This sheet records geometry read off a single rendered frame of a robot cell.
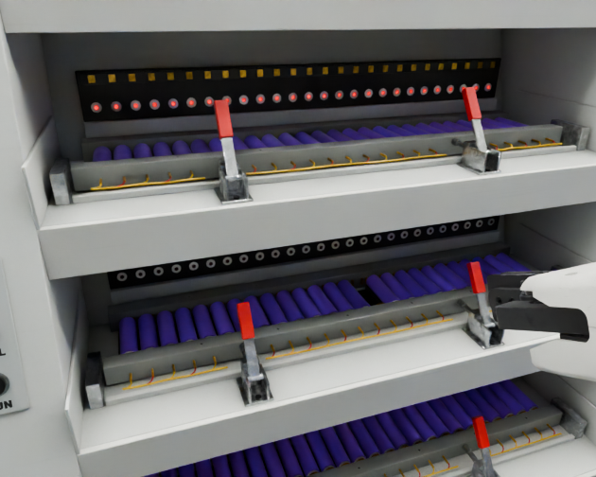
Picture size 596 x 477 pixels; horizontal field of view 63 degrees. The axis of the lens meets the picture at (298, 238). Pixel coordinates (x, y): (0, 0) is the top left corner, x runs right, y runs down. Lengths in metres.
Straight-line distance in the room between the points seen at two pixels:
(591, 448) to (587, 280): 0.57
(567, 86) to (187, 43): 0.47
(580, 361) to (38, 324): 0.37
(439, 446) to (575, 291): 0.47
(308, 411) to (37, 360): 0.24
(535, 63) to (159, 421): 0.64
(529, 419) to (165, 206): 0.55
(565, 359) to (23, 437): 0.40
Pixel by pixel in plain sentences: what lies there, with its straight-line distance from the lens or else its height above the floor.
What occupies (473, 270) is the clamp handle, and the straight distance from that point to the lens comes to 0.58.
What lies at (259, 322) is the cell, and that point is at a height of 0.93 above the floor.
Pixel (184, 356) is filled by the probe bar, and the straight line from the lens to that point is 0.52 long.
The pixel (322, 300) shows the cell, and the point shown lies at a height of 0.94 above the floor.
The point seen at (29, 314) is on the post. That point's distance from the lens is 0.44.
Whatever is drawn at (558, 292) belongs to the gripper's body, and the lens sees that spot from 0.25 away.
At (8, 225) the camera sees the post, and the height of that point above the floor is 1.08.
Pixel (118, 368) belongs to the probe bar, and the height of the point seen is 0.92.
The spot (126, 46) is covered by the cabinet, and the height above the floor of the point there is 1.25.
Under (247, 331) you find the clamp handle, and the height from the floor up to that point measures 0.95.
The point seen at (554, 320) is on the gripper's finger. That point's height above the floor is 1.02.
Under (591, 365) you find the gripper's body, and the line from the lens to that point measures 0.25.
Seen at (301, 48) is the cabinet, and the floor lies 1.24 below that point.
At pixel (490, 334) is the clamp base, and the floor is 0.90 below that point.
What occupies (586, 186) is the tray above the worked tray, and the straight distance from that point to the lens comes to 0.64.
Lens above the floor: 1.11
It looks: 10 degrees down
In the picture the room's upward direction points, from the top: 5 degrees counter-clockwise
